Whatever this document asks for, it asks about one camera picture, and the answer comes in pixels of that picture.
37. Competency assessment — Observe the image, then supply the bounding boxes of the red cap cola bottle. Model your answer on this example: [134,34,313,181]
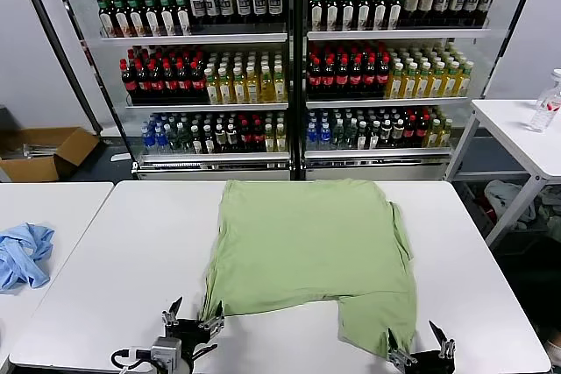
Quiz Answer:
[161,58,177,95]
[322,57,337,97]
[363,55,378,95]
[376,54,392,95]
[133,58,149,97]
[120,58,136,97]
[308,57,323,97]
[175,58,191,95]
[336,56,351,97]
[349,56,365,95]
[189,58,206,94]
[147,58,163,95]

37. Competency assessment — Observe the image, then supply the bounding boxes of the black cooler centre post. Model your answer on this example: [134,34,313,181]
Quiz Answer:
[287,0,310,181]

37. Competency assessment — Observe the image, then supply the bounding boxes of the white side table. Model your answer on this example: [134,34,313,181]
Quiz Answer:
[444,97,561,249]

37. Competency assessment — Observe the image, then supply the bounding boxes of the beige label tea bottle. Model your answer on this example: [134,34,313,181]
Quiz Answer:
[418,0,437,27]
[402,0,421,27]

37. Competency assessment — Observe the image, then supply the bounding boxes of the white crumpled cloth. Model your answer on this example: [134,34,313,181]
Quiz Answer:
[483,180,537,222]

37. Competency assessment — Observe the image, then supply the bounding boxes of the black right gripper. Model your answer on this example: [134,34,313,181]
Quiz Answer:
[387,320,458,374]

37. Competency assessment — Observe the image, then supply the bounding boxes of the white cooler shelf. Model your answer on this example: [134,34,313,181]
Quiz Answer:
[99,31,289,46]
[306,95,471,109]
[304,146,452,160]
[125,101,289,112]
[306,27,492,41]
[138,151,291,165]

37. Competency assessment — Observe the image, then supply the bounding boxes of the white display cooler cabinet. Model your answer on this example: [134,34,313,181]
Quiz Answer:
[99,0,499,182]

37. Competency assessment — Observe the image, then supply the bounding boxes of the green cap tea bottle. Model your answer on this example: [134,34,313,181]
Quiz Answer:
[173,0,193,36]
[125,0,146,38]
[388,0,404,31]
[140,0,161,37]
[357,0,373,32]
[309,0,326,32]
[110,0,131,38]
[324,0,342,32]
[373,0,390,32]
[96,0,116,38]
[156,0,176,37]
[340,0,357,32]

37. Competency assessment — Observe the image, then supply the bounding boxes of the grey green cloth pile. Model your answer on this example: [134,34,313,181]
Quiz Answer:
[536,185,561,240]

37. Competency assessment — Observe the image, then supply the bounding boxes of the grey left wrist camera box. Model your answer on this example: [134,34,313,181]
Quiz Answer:
[151,335,182,369]

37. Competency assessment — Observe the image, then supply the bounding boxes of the black cable with white connectors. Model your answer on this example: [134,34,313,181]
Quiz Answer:
[110,346,153,370]

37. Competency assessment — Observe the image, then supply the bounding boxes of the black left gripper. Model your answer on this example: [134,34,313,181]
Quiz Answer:
[161,296,225,365]

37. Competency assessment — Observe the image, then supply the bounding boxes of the small red label cola bottle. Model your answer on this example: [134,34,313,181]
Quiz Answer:
[238,119,253,152]
[415,113,430,148]
[252,119,266,152]
[402,114,416,148]

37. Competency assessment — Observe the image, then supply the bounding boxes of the open cardboard box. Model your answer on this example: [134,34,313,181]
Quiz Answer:
[0,125,102,183]

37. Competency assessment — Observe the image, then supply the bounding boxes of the clear plastic water bottle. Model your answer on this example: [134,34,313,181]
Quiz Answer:
[529,68,561,133]

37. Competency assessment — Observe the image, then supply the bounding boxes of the crumpled light blue shirt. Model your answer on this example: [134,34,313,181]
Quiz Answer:
[0,222,56,292]

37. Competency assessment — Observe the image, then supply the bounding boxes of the metal rods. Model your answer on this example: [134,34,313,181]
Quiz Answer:
[17,140,62,159]

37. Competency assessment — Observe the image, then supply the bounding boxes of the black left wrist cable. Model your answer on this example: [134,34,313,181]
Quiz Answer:
[188,342,219,361]

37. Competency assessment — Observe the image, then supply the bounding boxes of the light green polo shirt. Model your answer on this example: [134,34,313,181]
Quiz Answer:
[203,178,417,357]

